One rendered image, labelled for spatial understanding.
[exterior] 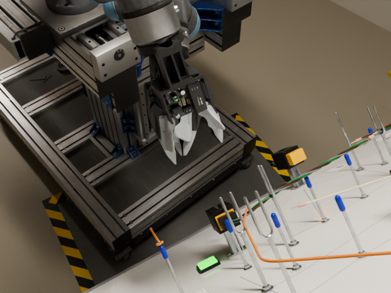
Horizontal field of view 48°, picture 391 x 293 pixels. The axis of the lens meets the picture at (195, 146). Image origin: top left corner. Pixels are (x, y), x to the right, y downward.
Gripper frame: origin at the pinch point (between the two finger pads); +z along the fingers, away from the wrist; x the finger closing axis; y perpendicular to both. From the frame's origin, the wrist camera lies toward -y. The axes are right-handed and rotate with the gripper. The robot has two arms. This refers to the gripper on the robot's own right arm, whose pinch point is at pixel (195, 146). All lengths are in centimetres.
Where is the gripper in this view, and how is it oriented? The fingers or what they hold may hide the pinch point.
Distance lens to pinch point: 75.5
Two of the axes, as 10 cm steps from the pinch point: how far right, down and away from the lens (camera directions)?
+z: 3.1, 8.4, 4.5
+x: 9.0, -4.1, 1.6
